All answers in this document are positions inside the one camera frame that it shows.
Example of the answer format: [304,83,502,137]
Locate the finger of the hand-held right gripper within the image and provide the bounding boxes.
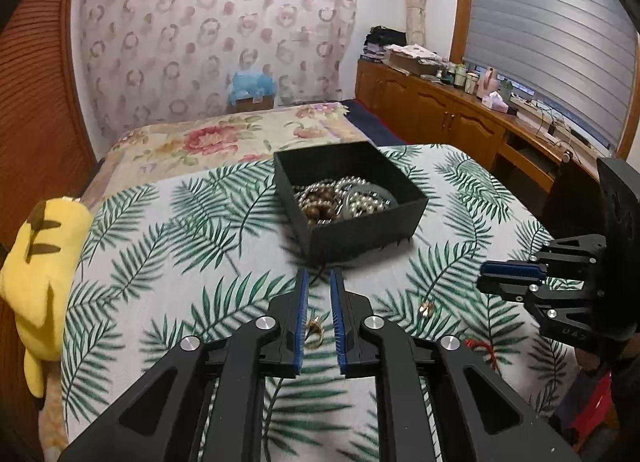
[476,273,609,346]
[481,234,609,277]

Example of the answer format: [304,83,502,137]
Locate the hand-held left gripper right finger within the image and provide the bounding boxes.
[330,268,582,462]

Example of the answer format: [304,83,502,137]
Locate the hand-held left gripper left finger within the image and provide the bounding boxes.
[57,269,311,462]

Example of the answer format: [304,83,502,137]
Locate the black square box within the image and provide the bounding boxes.
[273,141,430,267]

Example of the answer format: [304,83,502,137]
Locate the brown wooden bead bracelet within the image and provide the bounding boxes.
[295,182,347,226]

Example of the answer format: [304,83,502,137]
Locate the white pearl necklace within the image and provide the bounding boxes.
[295,174,397,224]

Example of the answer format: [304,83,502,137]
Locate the silver bangle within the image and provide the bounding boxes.
[340,183,399,216]

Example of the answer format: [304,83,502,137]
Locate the green leaf print tablecloth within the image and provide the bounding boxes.
[60,143,584,462]

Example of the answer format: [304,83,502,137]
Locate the red plastic stool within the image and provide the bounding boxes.
[570,372,617,444]

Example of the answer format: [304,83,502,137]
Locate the long wooden cabinet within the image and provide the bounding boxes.
[355,58,601,194]

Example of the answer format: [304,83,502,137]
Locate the pink bottle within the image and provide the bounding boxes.
[477,67,499,98]

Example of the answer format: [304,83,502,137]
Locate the group of small bottles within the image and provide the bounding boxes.
[440,62,484,93]

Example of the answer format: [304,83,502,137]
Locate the small cardboard box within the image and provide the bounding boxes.
[235,96,275,112]

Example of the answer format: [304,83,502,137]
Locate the grey window blind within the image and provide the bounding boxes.
[465,0,640,149]

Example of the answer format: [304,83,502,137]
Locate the flat cardboard box with papers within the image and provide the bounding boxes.
[382,43,446,77]

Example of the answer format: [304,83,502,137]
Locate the blue plastic bag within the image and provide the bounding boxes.
[227,69,279,101]

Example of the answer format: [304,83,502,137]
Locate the pile of dark clothes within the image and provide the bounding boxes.
[362,27,407,63]

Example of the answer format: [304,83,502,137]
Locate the yellow plush toy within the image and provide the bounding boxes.
[0,197,94,399]

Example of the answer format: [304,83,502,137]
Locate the wooden louvered wardrobe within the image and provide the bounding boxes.
[0,0,107,462]

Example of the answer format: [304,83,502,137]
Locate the red knotted string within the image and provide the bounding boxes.
[462,338,502,374]

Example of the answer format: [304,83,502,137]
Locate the wooden window frame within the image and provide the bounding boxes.
[449,0,640,159]

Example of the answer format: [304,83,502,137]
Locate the ring patterned sheer curtain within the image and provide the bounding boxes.
[72,0,359,144]

